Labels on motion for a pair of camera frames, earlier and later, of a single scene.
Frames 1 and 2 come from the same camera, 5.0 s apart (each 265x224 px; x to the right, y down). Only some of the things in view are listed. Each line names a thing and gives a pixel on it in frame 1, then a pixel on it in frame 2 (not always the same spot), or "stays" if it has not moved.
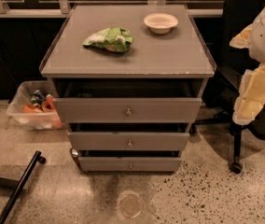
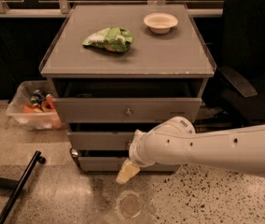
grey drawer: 128,141 stays
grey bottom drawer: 130,163 stays
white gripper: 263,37 -> 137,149
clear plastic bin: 34,106 stays
